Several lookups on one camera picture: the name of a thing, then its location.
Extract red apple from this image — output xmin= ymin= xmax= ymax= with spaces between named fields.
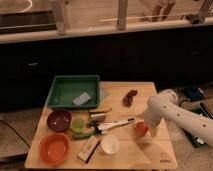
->
xmin=135 ymin=121 xmax=148 ymax=135

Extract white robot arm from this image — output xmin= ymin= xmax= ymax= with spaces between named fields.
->
xmin=143 ymin=89 xmax=213 ymax=147

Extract white paper cup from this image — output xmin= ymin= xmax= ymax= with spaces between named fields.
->
xmin=101 ymin=135 xmax=120 ymax=155

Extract small metal cup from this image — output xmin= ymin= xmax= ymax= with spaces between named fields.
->
xmin=90 ymin=113 xmax=106 ymax=121

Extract small green cup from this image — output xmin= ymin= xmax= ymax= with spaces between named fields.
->
xmin=70 ymin=118 xmax=85 ymax=133

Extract bunch of dark grapes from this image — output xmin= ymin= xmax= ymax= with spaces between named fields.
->
xmin=122 ymin=90 xmax=138 ymax=107

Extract green crate with items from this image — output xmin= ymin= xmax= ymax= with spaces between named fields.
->
xmin=184 ymin=107 xmax=213 ymax=148

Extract blue device on floor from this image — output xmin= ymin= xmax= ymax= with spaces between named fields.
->
xmin=183 ymin=86 xmax=203 ymax=101

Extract yellow banana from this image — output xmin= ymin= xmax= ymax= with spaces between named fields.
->
xmin=89 ymin=107 xmax=112 ymax=113

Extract beige box with black edge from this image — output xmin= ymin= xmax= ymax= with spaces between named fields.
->
xmin=78 ymin=136 xmax=100 ymax=162

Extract green cucumber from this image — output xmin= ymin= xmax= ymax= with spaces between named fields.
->
xmin=73 ymin=130 xmax=95 ymax=140

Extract grey sponge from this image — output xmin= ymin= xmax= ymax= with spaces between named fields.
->
xmin=73 ymin=92 xmax=91 ymax=106

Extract dark red bowl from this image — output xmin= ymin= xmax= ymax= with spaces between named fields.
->
xmin=46 ymin=110 xmax=72 ymax=132

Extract green plastic tray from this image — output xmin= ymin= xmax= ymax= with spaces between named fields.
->
xmin=47 ymin=75 xmax=100 ymax=109

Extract orange plastic bowl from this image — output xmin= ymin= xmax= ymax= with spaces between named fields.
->
xmin=39 ymin=133 xmax=70 ymax=166

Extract white handled knife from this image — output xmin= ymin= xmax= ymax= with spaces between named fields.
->
xmin=98 ymin=117 xmax=135 ymax=131

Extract black cable on floor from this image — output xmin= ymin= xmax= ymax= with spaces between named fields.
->
xmin=0 ymin=119 xmax=32 ymax=149

